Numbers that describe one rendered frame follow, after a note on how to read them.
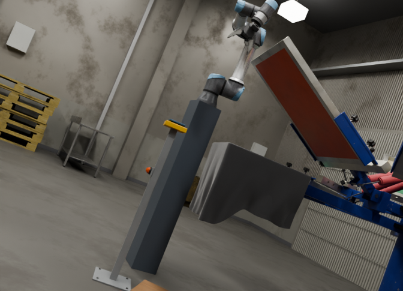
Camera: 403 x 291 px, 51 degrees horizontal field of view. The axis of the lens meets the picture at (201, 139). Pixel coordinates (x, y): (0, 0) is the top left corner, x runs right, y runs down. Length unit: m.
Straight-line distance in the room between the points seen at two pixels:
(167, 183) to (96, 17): 6.73
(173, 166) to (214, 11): 7.47
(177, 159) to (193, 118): 0.30
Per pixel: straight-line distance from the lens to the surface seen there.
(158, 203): 2.83
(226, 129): 9.97
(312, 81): 2.25
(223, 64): 9.95
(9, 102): 7.76
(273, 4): 2.57
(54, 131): 8.97
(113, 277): 2.53
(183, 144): 2.82
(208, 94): 2.91
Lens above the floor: 0.75
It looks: 4 degrees up
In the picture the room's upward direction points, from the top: 22 degrees clockwise
